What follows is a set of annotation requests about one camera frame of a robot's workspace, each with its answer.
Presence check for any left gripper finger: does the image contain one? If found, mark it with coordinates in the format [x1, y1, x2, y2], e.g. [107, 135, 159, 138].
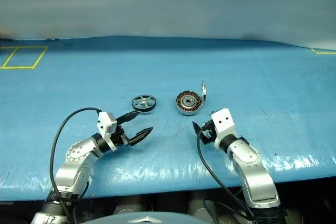
[128, 126, 154, 147]
[116, 111, 142, 125]

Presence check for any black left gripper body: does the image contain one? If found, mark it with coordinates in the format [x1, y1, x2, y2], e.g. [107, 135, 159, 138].
[110, 119, 132, 148]

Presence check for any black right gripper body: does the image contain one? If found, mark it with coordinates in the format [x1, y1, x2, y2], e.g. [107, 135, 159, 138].
[199, 119, 218, 146]

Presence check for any silver spoked motor rotor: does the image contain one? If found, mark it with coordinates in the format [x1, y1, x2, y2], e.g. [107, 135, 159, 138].
[131, 94, 158, 112]

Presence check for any silver motor stator housing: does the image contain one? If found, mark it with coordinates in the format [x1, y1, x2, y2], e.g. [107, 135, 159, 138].
[174, 90, 204, 116]

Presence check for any motor cover with circuit board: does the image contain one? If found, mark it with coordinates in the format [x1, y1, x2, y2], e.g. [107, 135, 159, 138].
[201, 78, 208, 104]

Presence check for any grey rounded shape under table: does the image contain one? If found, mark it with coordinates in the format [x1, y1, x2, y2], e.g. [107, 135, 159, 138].
[112, 195, 148, 216]
[187, 197, 219, 217]

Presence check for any grey robot chest with logo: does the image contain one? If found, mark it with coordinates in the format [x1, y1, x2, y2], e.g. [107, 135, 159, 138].
[83, 210, 208, 224]

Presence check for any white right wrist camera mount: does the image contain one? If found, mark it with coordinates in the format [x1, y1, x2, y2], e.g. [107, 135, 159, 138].
[211, 108, 237, 150]

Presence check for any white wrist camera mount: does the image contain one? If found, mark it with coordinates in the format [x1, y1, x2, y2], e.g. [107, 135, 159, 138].
[97, 112, 118, 152]
[211, 108, 237, 150]

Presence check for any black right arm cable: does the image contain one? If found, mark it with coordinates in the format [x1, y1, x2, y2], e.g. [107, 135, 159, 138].
[196, 128, 257, 224]

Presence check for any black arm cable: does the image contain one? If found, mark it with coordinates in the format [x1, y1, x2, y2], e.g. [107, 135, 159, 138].
[196, 128, 257, 224]
[49, 106, 103, 224]

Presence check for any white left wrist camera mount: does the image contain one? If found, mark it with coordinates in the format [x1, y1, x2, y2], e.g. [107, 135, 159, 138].
[97, 112, 118, 152]

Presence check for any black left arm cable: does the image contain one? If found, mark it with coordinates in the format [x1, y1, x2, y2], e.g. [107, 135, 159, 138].
[49, 106, 103, 224]

